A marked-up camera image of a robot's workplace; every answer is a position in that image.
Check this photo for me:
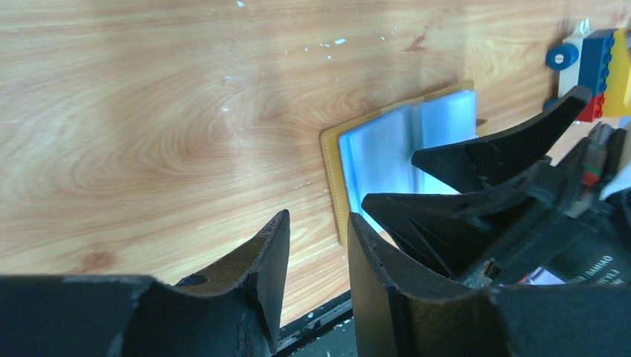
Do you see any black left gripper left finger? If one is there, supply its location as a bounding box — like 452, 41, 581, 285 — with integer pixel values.
1, 210, 290, 356

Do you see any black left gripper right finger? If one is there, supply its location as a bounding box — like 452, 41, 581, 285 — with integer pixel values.
347, 213, 630, 356

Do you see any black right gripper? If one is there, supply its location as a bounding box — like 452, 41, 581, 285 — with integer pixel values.
362, 86, 630, 286

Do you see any colourful toy block truck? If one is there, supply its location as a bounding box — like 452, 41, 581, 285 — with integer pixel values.
545, 20, 630, 123

